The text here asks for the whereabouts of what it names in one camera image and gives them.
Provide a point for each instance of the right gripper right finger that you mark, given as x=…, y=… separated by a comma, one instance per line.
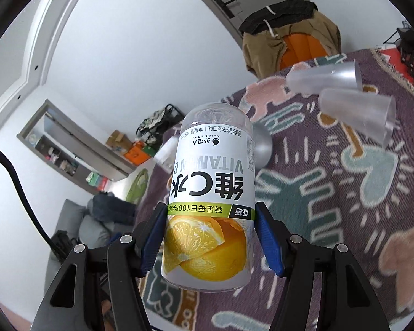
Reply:
x=348, y=301

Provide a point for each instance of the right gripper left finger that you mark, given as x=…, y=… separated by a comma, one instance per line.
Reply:
x=73, y=302

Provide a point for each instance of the vitamin C drink bottle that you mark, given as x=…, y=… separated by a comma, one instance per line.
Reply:
x=208, y=242

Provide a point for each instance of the frosted grey plastic cup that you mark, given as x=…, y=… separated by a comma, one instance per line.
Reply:
x=263, y=145

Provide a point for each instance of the lower clear plastic cup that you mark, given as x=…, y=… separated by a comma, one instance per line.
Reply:
x=373, y=115

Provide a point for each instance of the clear plastic cup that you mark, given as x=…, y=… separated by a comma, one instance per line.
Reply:
x=373, y=115
x=312, y=81

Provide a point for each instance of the upper clear plastic cup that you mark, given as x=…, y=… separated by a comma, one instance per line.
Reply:
x=312, y=81

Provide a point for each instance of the grey sofa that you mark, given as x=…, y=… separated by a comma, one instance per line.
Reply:
x=101, y=221

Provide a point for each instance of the green slipper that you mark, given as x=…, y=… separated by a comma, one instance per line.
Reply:
x=138, y=188

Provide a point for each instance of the patterned purple tablecloth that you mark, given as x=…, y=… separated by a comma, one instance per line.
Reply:
x=326, y=182

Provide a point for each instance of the orange box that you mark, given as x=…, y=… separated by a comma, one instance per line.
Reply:
x=136, y=155

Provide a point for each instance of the cardboard box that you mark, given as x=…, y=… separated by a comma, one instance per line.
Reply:
x=119, y=142

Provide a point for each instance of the black shoe rack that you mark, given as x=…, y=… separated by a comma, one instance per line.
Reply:
x=152, y=129

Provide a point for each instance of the orange chair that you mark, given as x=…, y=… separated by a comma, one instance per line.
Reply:
x=300, y=47

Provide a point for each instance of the black garment on chair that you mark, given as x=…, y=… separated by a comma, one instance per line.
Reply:
x=277, y=15

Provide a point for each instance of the grey wall shelf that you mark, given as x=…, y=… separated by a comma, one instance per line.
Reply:
x=73, y=153

